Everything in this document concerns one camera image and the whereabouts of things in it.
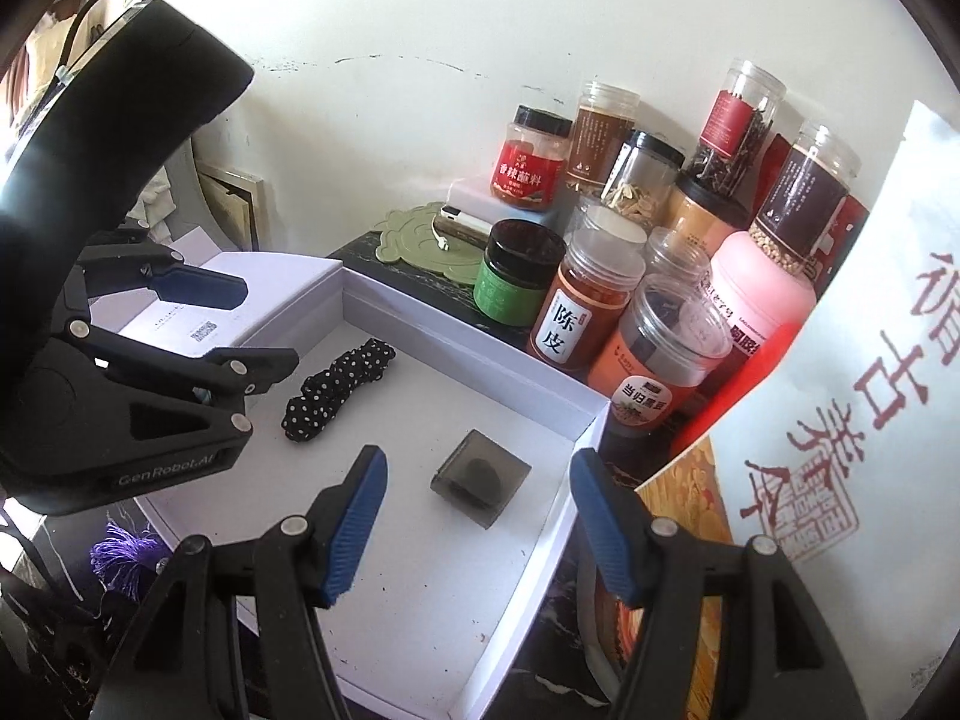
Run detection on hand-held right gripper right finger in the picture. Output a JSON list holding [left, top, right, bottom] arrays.
[[568, 448, 882, 720]]

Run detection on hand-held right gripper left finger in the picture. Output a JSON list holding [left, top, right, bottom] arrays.
[[90, 444, 389, 720]]

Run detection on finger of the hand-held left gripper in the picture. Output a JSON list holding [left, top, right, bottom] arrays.
[[67, 236, 249, 316], [52, 319, 301, 442]]

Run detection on black polka dot scrunchie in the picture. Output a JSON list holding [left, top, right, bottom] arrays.
[[281, 339, 397, 440]]

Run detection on white hinged gift box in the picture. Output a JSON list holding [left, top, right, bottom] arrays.
[[112, 249, 610, 720]]

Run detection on small grey translucent case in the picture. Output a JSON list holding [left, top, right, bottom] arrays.
[[430, 429, 532, 530]]

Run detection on white cloth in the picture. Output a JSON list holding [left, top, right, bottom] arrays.
[[137, 165, 178, 230]]

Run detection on clear jar orange label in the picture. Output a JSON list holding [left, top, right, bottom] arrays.
[[589, 274, 732, 458]]

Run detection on green scalloped mat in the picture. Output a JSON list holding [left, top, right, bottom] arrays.
[[367, 202, 496, 290]]

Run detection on orange jar white label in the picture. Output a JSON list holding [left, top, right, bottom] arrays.
[[527, 221, 647, 380]]

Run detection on purple tassel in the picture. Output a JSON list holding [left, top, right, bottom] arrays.
[[90, 521, 162, 601]]

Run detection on white power bank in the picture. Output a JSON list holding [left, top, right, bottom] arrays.
[[437, 204, 511, 245]]

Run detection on green jar black lid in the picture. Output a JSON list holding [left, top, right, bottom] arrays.
[[472, 219, 567, 329]]

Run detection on white flat box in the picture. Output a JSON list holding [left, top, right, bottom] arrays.
[[450, 178, 578, 230]]

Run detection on pink plastic bottle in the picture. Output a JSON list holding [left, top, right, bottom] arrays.
[[701, 231, 818, 425]]

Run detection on empty clear jar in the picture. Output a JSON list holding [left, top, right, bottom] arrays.
[[645, 226, 713, 293]]

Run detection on white landscape print pouch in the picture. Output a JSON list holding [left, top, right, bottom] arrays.
[[634, 99, 960, 720]]

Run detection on clear jar white lid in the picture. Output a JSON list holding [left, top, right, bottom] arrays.
[[566, 195, 650, 256]]

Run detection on red label jar black lid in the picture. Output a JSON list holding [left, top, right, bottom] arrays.
[[490, 105, 572, 212]]

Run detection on tan jar black lid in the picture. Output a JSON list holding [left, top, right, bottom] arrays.
[[664, 172, 755, 256]]

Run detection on black lid jar pale slices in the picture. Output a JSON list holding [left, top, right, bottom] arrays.
[[600, 129, 685, 227]]

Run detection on brown label clear jar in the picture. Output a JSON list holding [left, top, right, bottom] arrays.
[[564, 81, 640, 196]]

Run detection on dark label jar white beans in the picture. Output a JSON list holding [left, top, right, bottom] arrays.
[[750, 118, 862, 278]]

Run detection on tall jar dark sticks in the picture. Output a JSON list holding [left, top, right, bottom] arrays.
[[686, 58, 787, 196]]

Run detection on wooden picture frame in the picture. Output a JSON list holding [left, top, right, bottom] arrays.
[[196, 160, 267, 252]]

